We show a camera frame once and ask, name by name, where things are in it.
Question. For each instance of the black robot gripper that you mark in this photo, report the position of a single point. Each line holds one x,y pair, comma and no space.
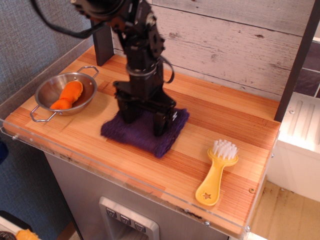
144,91

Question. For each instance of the purple cloth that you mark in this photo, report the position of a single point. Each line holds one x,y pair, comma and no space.
140,133

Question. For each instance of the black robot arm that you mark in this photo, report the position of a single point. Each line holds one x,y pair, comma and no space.
136,26

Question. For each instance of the clear acrylic counter guard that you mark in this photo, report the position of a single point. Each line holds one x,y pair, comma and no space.
173,179

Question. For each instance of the orange plush toy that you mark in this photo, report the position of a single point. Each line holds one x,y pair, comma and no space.
70,94

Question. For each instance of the yellow brush with white bristles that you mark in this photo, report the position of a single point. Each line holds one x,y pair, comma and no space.
223,154

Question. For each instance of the silver dispenser panel with buttons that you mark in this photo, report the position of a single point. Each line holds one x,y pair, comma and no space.
122,223

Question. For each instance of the white toy sink drainboard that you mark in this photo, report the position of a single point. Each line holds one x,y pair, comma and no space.
300,126

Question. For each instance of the orange object at bottom left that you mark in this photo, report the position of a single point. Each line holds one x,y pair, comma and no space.
26,234

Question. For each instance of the steel bowl with wire handles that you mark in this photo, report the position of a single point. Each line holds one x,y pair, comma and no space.
49,91

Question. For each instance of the dark left shelf post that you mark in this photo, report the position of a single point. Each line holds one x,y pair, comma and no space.
103,45

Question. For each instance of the dark shelf post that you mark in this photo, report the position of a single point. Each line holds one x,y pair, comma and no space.
302,52
103,45

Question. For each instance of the dark right shelf post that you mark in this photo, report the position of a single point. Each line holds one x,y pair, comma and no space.
302,52

